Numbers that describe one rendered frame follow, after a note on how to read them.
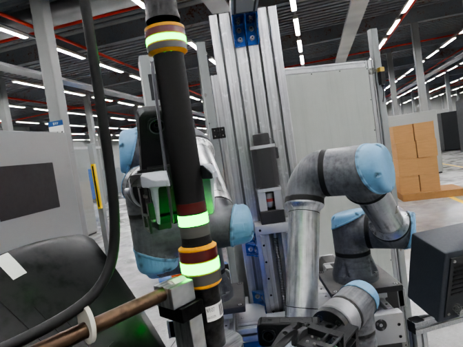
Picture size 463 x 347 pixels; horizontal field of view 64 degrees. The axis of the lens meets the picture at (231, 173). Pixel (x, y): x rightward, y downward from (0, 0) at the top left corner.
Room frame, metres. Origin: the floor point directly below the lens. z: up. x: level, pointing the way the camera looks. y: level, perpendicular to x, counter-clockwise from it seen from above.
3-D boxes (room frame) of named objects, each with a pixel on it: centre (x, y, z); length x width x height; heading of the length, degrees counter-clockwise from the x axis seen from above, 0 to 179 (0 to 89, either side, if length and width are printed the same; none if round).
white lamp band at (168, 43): (0.41, 0.05, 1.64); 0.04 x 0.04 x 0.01
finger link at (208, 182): (0.44, 0.03, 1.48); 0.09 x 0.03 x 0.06; 32
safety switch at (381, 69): (2.46, -1.04, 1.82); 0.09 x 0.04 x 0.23; 102
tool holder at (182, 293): (0.40, 0.06, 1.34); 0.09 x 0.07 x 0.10; 137
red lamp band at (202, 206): (0.41, 0.05, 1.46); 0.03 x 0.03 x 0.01
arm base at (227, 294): (1.25, 0.13, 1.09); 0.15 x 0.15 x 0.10
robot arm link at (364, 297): (0.73, -0.21, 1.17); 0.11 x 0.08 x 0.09; 139
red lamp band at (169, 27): (0.41, 0.05, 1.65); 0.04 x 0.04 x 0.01
